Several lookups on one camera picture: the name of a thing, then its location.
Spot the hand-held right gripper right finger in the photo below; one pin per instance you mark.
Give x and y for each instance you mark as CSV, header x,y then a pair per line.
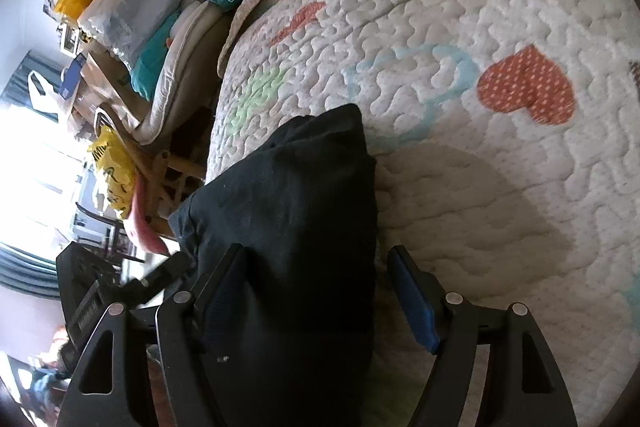
x,y
412,302

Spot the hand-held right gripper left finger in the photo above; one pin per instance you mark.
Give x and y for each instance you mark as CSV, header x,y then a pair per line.
x,y
215,292

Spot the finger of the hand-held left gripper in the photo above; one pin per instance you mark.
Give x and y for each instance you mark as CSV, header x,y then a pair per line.
x,y
165,272

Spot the black pants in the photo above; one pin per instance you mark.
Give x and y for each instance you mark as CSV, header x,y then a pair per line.
x,y
300,207

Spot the pink cushion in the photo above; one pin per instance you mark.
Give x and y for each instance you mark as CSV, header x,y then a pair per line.
x,y
142,227

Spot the grey curtain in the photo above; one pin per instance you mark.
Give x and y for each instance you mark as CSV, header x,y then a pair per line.
x,y
20,77
25,272

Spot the dark metal chair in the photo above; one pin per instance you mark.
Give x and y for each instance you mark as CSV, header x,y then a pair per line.
x,y
90,227

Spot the wooden chair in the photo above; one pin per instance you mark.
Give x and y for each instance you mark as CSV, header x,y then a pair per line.
x,y
160,167

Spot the yellow printed plastic bag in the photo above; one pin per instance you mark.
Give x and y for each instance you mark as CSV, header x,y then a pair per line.
x,y
115,177

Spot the quilted heart print blanket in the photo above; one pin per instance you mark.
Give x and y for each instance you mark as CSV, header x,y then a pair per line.
x,y
500,157

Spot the beige padded seat cushion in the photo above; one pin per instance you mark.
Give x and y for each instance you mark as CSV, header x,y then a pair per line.
x,y
185,77

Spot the cardboard box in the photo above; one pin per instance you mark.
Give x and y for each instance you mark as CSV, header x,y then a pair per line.
x,y
102,82

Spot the teal folded cloth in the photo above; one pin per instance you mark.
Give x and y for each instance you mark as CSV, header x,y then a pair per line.
x,y
152,64

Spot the blue flat box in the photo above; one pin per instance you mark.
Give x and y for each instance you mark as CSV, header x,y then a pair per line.
x,y
73,77

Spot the white bedding in plastic bag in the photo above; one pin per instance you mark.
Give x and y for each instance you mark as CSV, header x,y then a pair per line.
x,y
135,12

